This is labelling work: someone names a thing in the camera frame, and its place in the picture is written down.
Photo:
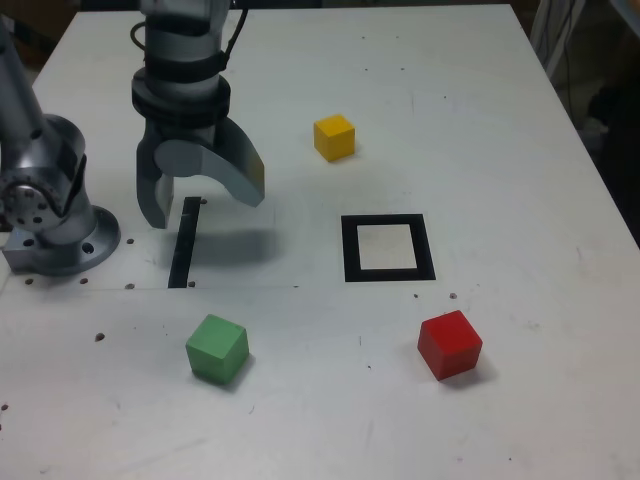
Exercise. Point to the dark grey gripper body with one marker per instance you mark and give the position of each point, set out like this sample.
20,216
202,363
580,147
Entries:
180,130

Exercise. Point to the yellow cube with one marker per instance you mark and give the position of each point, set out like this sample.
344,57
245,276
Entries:
334,137

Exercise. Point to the green cube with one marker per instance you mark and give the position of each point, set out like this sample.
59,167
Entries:
215,350

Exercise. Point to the black tape square outline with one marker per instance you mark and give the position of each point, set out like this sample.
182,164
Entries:
350,250

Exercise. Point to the white metal frame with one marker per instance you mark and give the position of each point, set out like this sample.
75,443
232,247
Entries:
540,30

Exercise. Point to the red cube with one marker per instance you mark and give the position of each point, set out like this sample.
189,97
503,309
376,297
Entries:
447,345

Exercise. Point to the black tape strip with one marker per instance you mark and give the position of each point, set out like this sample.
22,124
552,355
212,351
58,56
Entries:
184,240

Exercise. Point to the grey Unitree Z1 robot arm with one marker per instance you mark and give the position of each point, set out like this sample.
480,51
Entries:
50,150

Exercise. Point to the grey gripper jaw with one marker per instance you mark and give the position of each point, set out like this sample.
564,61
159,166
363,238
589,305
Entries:
150,190
240,170

